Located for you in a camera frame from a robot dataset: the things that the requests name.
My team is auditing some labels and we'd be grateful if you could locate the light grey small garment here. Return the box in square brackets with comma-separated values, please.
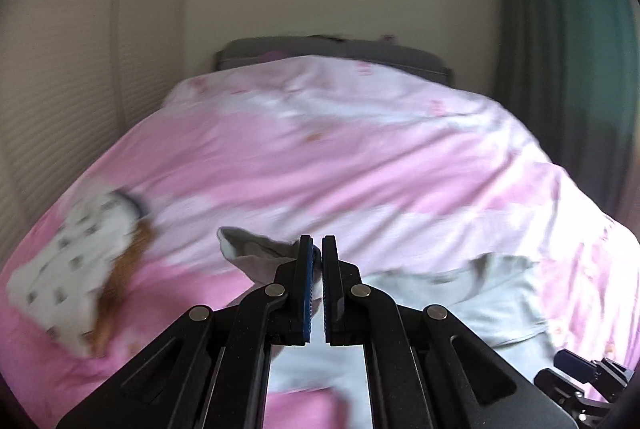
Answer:
[216, 225, 551, 395]

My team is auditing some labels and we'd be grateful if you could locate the white louvered closet door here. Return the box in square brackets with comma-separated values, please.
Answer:
[1, 0, 186, 255]

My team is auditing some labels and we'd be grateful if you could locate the pink floral bed cover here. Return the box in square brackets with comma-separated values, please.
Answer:
[1, 56, 639, 428]

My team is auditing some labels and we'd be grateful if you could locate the white patterned folded garment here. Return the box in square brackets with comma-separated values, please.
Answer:
[6, 189, 151, 357]

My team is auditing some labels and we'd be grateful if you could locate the green curtain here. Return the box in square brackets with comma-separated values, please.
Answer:
[491, 0, 639, 215]

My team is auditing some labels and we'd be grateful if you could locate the grey headboard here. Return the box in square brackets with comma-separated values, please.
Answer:
[213, 36, 454, 88]

